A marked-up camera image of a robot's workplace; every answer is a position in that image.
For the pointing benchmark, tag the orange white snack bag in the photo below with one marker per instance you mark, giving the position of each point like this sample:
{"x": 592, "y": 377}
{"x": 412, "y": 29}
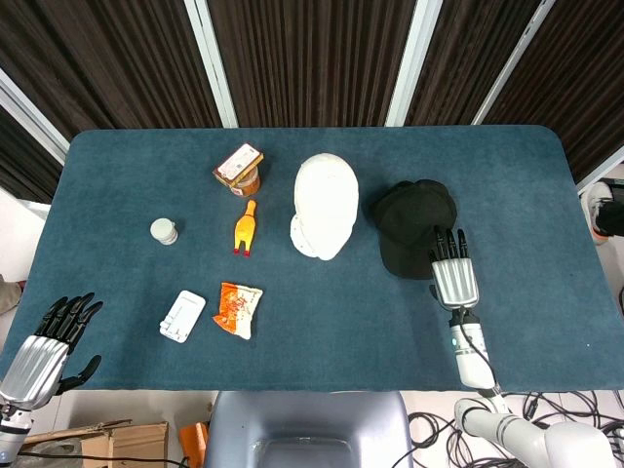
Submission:
{"x": 238, "y": 309}

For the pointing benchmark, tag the yellow rubber chicken toy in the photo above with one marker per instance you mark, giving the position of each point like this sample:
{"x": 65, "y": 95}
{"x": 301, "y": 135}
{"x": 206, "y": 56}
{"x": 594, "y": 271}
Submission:
{"x": 245, "y": 229}

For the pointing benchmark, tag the grey robot torso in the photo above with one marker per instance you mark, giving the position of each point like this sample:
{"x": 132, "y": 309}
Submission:
{"x": 307, "y": 429}

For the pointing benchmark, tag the small red gold box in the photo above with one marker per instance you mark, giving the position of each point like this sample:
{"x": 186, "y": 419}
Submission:
{"x": 238, "y": 164}

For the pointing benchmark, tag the black baseball cap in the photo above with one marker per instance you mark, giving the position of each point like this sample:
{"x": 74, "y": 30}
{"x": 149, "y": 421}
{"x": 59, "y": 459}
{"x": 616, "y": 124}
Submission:
{"x": 414, "y": 219}

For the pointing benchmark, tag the blue table cloth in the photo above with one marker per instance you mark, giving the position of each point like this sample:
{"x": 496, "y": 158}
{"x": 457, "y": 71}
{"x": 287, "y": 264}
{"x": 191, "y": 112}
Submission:
{"x": 341, "y": 317}

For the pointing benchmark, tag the dark brown curtain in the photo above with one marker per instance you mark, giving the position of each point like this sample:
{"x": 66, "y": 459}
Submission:
{"x": 312, "y": 58}

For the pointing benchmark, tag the white mannequin head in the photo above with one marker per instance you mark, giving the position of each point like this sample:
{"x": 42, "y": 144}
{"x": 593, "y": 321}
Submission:
{"x": 324, "y": 205}

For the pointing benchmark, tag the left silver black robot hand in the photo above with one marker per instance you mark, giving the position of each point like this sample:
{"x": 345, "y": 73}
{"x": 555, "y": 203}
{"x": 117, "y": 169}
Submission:
{"x": 34, "y": 363}

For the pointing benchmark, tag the white frame post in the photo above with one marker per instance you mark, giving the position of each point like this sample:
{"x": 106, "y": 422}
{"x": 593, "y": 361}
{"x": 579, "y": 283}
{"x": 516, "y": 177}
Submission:
{"x": 212, "y": 63}
{"x": 407, "y": 63}
{"x": 29, "y": 114}
{"x": 602, "y": 168}
{"x": 512, "y": 58}

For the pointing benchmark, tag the small white grey jar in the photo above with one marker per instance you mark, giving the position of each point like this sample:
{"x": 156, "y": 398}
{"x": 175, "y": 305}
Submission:
{"x": 163, "y": 230}

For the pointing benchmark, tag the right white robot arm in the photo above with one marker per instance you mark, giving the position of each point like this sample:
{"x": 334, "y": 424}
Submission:
{"x": 492, "y": 419}

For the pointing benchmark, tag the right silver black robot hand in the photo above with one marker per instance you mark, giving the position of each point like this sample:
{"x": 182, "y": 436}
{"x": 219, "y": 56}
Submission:
{"x": 456, "y": 280}

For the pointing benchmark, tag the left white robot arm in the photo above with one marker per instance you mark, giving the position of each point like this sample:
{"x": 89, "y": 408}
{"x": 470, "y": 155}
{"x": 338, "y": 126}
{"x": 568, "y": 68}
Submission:
{"x": 11, "y": 434}

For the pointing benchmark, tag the brown cardboard box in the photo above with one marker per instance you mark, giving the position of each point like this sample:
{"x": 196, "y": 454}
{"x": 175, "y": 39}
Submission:
{"x": 127, "y": 446}

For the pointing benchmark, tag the glass jar amber contents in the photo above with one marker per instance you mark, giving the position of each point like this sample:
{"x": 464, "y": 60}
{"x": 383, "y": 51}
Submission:
{"x": 248, "y": 184}

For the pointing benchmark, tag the white folding phone stand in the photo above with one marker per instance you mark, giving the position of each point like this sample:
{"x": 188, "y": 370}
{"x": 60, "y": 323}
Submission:
{"x": 181, "y": 317}

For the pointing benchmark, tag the white black sneaker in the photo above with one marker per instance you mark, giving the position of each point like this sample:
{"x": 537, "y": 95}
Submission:
{"x": 604, "y": 209}

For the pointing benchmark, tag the orange object on floor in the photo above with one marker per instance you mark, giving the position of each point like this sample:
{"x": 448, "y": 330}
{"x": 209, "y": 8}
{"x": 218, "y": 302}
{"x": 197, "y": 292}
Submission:
{"x": 195, "y": 441}

